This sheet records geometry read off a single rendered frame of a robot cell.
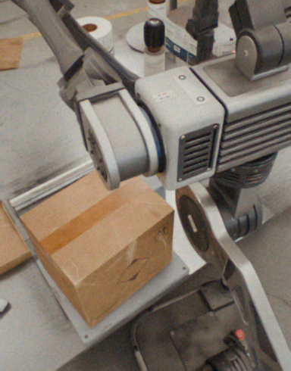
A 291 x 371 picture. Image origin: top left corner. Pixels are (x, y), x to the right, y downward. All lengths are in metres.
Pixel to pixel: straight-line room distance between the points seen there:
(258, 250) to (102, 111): 1.74
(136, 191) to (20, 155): 0.69
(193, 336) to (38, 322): 0.76
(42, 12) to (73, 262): 0.55
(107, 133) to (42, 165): 0.94
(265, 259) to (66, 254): 1.50
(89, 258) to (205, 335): 0.94
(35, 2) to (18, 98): 0.90
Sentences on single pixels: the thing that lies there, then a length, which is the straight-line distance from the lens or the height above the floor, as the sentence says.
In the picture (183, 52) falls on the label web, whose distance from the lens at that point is 1.77.
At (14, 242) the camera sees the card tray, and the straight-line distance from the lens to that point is 1.31.
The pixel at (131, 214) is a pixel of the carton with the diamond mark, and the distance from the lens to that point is 0.94.
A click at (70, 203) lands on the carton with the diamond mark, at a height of 1.12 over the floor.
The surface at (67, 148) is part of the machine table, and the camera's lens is 1.53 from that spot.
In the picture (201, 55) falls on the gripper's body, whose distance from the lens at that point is 1.42.
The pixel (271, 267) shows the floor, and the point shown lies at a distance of 2.21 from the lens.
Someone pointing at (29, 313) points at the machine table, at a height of 0.83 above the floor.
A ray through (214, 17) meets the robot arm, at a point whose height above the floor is 1.27.
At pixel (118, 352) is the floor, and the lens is 1.97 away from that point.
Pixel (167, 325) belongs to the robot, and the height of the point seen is 0.24.
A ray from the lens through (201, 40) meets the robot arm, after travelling 1.40.
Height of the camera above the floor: 1.89
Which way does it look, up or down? 50 degrees down
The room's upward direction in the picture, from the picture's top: 2 degrees counter-clockwise
